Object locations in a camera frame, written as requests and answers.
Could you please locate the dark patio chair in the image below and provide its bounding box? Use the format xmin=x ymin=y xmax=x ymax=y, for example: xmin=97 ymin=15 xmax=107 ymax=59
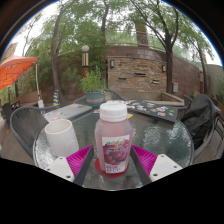
xmin=0 ymin=100 xmax=22 ymax=126

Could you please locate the blue yellow striped bollard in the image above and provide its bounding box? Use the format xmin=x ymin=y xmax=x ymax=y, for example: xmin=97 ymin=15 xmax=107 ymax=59
xmin=52 ymin=89 xmax=61 ymax=107

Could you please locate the black backpack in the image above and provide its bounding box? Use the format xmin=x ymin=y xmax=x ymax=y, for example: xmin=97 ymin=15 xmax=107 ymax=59
xmin=180 ymin=93 xmax=219 ymax=150

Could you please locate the green plant in teal pot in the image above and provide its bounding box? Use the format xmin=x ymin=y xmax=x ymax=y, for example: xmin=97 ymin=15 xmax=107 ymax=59
xmin=79 ymin=66 xmax=107 ymax=108

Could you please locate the black laptop with stickers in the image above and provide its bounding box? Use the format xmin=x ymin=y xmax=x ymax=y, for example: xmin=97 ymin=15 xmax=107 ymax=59
xmin=126 ymin=99 xmax=179 ymax=123

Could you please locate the pink juice bottle white cap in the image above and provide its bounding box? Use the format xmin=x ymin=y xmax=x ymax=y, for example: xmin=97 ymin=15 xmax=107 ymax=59
xmin=94 ymin=100 xmax=134 ymax=175

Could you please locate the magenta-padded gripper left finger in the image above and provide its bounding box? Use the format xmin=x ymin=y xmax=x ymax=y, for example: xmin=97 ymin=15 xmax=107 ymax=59
xmin=43 ymin=144 xmax=95 ymax=188

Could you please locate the white cup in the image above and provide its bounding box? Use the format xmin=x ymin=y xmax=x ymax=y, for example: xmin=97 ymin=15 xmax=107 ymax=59
xmin=44 ymin=118 xmax=80 ymax=158

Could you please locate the globe-topped lamp post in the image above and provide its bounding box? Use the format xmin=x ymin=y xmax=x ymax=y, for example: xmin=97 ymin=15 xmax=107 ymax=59
xmin=81 ymin=44 xmax=91 ymax=79

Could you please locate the green leafy tree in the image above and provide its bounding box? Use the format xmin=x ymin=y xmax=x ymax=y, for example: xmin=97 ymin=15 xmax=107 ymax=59
xmin=179 ymin=16 xmax=214 ymax=94
xmin=129 ymin=0 xmax=188 ymax=94
xmin=49 ymin=0 xmax=108 ymax=104

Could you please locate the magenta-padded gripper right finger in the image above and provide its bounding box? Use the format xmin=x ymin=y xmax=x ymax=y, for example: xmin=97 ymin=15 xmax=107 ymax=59
xmin=129 ymin=144 xmax=184 ymax=186

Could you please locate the orange canopy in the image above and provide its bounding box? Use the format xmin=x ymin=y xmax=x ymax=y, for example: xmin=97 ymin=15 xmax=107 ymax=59
xmin=0 ymin=53 xmax=38 ymax=92

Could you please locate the silver laptop with stickers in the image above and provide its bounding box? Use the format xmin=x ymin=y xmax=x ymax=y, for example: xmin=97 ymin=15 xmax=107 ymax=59
xmin=42 ymin=103 xmax=93 ymax=123

